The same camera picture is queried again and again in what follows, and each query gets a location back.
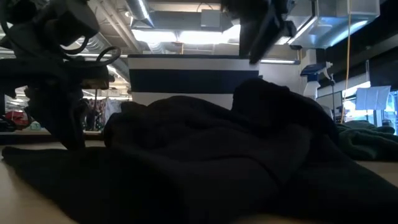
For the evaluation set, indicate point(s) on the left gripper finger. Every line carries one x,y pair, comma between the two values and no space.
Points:
62,118

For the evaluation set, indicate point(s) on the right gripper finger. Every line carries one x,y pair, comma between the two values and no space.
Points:
276,31
248,37

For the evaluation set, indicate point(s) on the black garment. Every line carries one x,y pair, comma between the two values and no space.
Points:
202,161

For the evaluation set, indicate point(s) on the dark green shirt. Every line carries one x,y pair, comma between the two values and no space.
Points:
367,140

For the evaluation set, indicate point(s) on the navy white striped fabric bin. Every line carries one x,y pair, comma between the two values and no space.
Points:
186,81

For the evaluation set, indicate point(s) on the grey ceiling unit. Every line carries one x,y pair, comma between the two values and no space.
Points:
210,18

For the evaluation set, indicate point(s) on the hanging clothes rack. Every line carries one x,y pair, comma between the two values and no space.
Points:
105,109

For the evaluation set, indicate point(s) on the red container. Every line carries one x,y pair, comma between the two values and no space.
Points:
17,118

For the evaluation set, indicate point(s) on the Dawn spray bottle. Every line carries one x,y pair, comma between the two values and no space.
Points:
312,81

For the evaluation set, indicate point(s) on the bright ceiling light panel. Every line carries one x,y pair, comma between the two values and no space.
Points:
186,36

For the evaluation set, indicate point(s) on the pale hanging sheet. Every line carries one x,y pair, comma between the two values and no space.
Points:
372,98

